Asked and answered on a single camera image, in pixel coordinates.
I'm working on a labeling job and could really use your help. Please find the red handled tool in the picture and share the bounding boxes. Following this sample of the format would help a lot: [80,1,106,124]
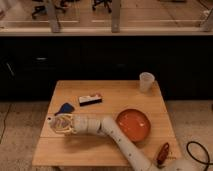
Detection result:
[157,143,169,165]

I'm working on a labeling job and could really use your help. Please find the black office chair right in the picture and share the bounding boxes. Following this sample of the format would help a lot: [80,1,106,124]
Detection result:
[91,0,113,14]

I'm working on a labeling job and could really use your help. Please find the orange bowl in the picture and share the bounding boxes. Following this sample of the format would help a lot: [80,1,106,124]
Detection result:
[116,109,151,142]

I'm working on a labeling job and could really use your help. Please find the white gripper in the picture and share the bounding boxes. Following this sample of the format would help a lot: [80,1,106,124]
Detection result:
[54,113,88,135]

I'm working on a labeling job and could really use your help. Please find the black office chair left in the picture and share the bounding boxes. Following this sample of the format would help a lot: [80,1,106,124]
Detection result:
[31,0,67,20]

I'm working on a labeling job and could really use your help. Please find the translucent plastic cup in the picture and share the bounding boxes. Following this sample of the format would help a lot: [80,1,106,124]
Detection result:
[139,72,155,93]

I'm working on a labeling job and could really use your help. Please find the black cable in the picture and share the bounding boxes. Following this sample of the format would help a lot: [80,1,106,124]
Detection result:
[185,141,213,167]

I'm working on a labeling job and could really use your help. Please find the black office chair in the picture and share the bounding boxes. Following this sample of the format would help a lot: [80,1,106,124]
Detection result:
[91,0,113,14]
[31,0,67,20]

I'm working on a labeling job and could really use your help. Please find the blue cloth piece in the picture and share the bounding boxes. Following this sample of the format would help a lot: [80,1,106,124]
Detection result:
[55,103,74,115]

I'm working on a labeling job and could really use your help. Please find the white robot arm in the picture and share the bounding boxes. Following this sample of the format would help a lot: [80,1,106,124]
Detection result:
[49,114,198,171]

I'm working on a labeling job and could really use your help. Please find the small black white box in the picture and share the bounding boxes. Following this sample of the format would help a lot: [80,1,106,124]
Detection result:
[78,94,102,106]

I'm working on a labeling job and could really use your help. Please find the wooden table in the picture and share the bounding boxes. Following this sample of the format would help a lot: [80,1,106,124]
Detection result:
[33,80,182,167]

